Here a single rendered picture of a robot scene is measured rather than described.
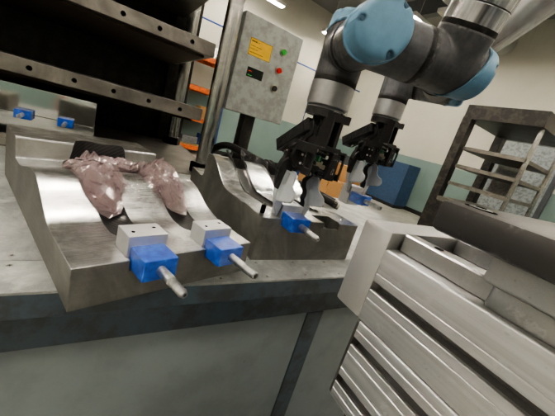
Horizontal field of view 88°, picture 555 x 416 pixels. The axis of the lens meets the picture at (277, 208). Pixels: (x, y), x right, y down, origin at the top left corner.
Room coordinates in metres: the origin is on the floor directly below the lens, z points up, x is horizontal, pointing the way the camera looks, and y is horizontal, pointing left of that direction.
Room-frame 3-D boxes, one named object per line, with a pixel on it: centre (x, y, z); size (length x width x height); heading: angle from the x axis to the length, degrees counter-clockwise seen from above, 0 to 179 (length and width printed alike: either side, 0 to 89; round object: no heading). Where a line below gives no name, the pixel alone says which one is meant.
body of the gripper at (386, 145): (0.81, -0.21, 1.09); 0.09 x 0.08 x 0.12; 34
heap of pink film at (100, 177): (0.52, 0.30, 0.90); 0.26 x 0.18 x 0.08; 51
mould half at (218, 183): (0.79, 0.06, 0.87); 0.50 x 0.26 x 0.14; 34
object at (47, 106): (1.15, 0.96, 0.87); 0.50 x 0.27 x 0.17; 34
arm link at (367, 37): (0.45, -0.07, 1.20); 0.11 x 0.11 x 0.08; 11
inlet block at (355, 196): (0.80, -0.22, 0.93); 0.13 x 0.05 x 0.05; 34
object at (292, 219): (0.53, -0.05, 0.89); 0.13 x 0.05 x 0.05; 34
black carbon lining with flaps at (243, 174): (0.77, 0.06, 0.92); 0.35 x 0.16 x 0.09; 34
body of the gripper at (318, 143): (0.54, -0.04, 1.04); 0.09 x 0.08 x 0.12; 34
